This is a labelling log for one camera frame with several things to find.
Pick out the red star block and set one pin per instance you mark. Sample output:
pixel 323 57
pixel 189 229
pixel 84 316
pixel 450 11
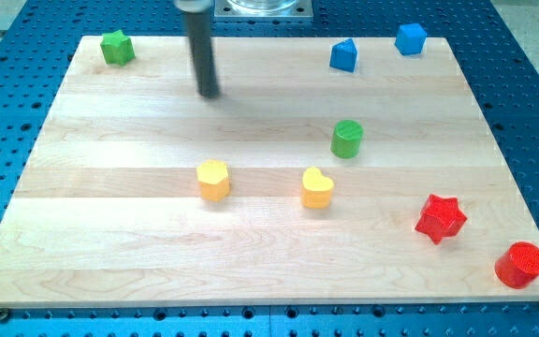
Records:
pixel 440 218

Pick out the green star block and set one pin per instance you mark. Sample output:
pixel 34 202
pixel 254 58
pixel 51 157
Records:
pixel 117 48

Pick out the light wooden board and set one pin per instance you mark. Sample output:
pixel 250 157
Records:
pixel 108 211

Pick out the yellow heart block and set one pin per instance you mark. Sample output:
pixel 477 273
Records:
pixel 316 189

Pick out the yellow hexagon block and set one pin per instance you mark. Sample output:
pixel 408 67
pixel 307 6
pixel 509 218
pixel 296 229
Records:
pixel 213 180

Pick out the green cylinder block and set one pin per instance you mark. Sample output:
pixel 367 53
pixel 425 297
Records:
pixel 346 138

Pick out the blue triangular prism block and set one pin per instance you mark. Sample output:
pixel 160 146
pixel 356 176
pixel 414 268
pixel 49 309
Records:
pixel 343 55

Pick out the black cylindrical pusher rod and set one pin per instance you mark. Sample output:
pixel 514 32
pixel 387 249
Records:
pixel 197 21

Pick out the blue cube block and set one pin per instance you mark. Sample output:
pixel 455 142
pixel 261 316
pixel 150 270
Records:
pixel 410 39

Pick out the red cylinder block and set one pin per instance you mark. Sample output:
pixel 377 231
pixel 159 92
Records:
pixel 519 265

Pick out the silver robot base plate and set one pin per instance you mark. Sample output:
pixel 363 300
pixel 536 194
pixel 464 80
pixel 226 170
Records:
pixel 262 10

